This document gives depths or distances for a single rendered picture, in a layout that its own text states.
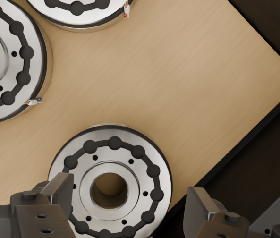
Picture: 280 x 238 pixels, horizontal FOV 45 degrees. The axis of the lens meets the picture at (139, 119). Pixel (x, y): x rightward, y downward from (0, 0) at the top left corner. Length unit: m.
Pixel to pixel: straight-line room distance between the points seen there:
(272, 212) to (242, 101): 0.12
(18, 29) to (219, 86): 0.17
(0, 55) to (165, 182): 0.16
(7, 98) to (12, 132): 0.04
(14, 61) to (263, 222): 0.21
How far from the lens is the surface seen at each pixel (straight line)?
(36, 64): 0.28
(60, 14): 0.28
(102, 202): 0.29
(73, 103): 0.30
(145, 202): 0.28
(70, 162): 0.28
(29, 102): 0.27
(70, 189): 0.16
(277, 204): 0.23
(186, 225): 0.16
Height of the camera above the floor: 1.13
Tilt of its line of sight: 85 degrees down
